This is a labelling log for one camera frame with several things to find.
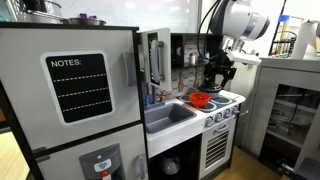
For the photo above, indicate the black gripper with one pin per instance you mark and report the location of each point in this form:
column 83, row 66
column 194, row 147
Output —
column 219, row 64

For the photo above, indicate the orange plastic bowl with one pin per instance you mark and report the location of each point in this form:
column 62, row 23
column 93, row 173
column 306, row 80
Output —
column 199, row 99

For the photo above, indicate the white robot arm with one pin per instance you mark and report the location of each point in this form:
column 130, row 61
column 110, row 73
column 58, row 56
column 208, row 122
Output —
column 239, row 21

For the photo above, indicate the metal bowl on fridge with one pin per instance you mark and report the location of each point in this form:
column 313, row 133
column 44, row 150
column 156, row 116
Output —
column 83, row 19

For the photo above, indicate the black pot with glass lid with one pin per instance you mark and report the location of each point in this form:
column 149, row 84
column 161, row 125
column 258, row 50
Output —
column 212, row 91

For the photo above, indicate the wooden toy slotted spoon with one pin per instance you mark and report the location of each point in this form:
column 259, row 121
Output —
column 197, row 79

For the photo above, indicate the blue-capped white shaker bottle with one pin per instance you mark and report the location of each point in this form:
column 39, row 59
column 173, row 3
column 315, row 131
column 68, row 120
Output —
column 207, row 55

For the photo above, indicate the red-capped white shaker bottle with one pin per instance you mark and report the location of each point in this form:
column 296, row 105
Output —
column 192, row 59

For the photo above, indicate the wooden toy spatula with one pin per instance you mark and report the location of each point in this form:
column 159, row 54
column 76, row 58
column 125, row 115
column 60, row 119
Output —
column 181, row 81

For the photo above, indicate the grey toy sink basin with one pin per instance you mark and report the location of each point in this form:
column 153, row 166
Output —
column 160, row 118

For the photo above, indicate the toy kitchen stove unit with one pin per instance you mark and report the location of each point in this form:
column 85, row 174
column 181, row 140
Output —
column 216, row 128

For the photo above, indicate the grey glass-door cabinet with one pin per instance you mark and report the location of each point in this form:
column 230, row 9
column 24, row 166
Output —
column 284, row 118

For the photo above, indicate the white paper towel roll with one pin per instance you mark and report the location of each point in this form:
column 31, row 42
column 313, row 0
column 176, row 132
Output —
column 305, row 45

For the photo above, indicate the grey toy kettle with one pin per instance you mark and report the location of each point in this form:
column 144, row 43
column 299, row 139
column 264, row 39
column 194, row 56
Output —
column 169, row 163

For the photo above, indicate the grey toy refrigerator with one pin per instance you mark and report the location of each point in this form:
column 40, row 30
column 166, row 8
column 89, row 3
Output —
column 72, row 96

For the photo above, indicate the black wall shelf unit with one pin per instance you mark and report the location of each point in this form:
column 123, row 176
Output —
column 183, row 44

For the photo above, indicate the toy faucet with red handle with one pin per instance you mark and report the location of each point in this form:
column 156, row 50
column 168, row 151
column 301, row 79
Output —
column 161, row 96

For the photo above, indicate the black wire basket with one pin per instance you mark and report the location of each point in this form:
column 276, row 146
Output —
column 283, row 47

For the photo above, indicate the white microwave door with handle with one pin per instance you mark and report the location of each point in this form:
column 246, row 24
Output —
column 156, row 54

